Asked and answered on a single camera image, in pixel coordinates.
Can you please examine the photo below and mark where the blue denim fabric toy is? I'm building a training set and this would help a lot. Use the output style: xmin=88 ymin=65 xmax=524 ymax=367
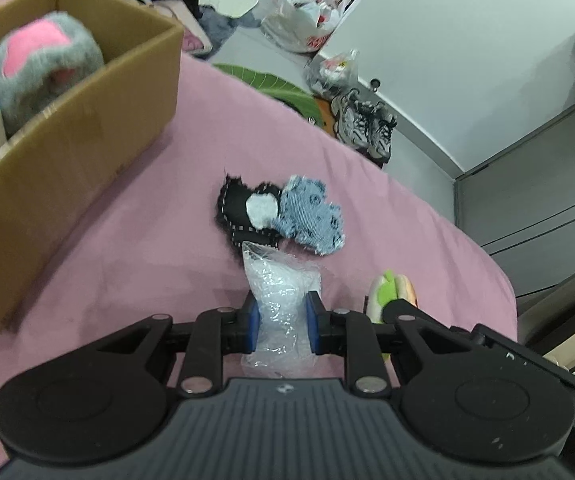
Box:
xmin=272 ymin=174 xmax=345 ymax=256

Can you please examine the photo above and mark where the grey pink plush paw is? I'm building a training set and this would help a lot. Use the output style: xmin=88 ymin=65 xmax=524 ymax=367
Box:
xmin=0 ymin=11 xmax=105 ymax=136

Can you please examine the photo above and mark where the green orange plush toy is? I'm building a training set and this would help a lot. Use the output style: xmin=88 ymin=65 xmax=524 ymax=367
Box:
xmin=365 ymin=270 xmax=417 ymax=324

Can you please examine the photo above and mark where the pink bed sheet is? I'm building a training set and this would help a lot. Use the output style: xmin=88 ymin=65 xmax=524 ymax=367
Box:
xmin=0 ymin=0 xmax=519 ymax=476

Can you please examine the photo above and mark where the black stitched fabric toy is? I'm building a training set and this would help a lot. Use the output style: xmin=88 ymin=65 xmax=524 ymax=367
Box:
xmin=216 ymin=174 xmax=282 ymax=256

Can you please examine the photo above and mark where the grey right sneaker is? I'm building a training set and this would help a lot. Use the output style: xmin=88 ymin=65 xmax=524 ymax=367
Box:
xmin=368 ymin=103 xmax=397 ymax=168

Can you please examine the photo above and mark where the grey sneaker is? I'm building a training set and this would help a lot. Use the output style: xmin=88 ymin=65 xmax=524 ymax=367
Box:
xmin=331 ymin=88 xmax=374 ymax=154
xmin=368 ymin=103 xmax=397 ymax=168

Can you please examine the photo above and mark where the grey left sneaker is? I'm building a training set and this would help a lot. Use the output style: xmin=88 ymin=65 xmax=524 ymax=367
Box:
xmin=331 ymin=88 xmax=374 ymax=154

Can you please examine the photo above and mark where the green leaf cartoon rug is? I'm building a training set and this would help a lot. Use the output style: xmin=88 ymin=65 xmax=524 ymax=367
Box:
xmin=214 ymin=63 xmax=334 ymax=136

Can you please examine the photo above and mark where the grey wardrobe cabinet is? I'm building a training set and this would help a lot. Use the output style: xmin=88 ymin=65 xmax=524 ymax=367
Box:
xmin=452 ymin=91 xmax=575 ymax=302

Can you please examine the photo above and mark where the brown cardboard box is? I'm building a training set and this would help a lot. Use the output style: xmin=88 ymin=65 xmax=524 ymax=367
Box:
xmin=0 ymin=0 xmax=183 ymax=328

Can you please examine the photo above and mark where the small clear plastic bag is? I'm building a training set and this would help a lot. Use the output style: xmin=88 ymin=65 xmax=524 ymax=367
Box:
xmin=305 ymin=49 xmax=359 ymax=100

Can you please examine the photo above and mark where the pink bear laptop bag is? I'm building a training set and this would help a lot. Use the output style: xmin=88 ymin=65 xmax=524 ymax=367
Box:
xmin=153 ymin=0 xmax=212 ymax=56

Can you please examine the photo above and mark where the large white plastic bag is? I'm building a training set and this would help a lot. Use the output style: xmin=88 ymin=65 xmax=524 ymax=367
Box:
xmin=261 ymin=0 xmax=347 ymax=54

